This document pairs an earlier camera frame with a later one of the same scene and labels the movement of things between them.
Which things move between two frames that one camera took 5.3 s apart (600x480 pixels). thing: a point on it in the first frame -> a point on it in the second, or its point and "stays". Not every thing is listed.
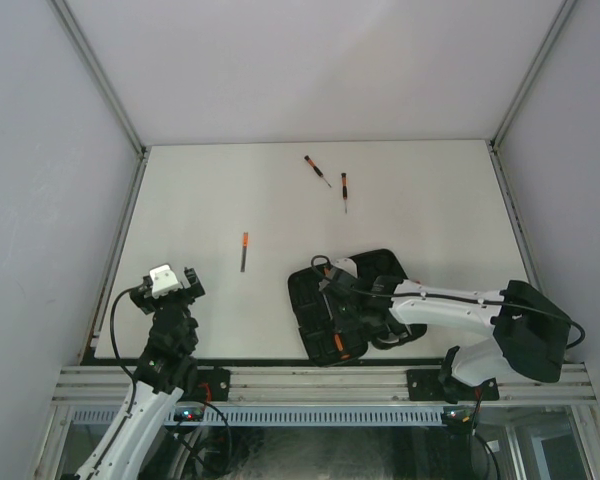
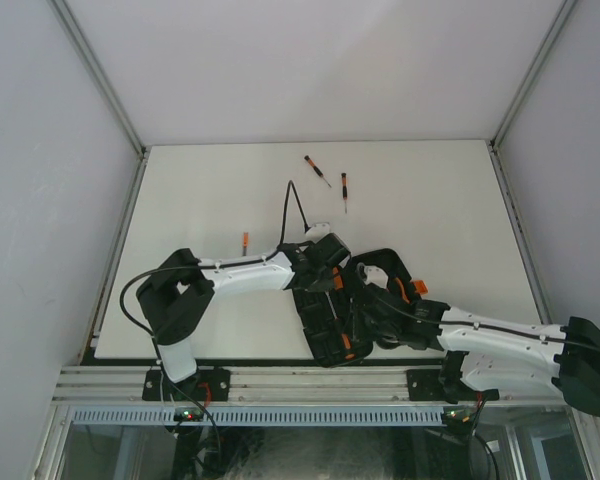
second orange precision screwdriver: (344, 188) stays
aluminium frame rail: (531, 384) stays
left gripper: (145, 300) -> (324, 285)
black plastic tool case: (339, 314) stays
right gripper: (346, 324) -> (356, 316)
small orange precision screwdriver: (317, 170) stays
